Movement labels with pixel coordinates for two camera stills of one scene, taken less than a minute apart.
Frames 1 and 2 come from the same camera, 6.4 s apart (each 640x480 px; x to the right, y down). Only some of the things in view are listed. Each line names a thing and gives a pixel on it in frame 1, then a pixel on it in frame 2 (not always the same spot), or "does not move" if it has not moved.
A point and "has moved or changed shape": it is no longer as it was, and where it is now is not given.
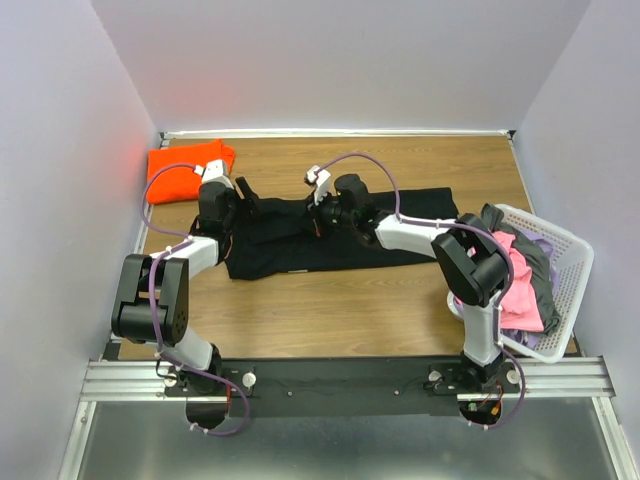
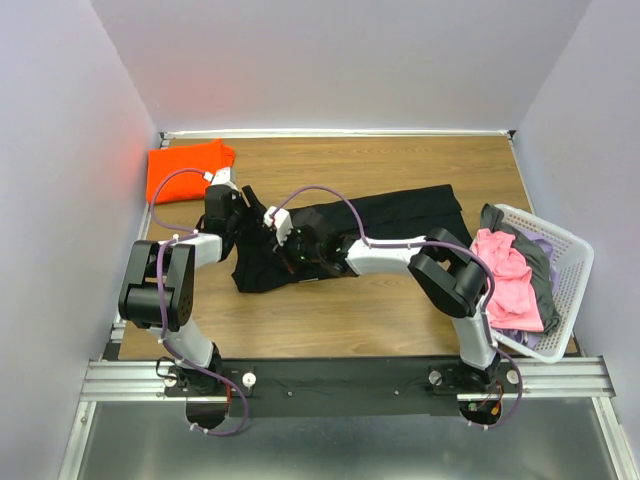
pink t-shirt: (520, 309) does not move
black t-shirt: (276, 236) has moved or changed shape
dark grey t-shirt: (535, 253) does not move
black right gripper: (327, 200) → (293, 265)
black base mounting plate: (344, 386) does not move
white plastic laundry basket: (574, 258) does not move
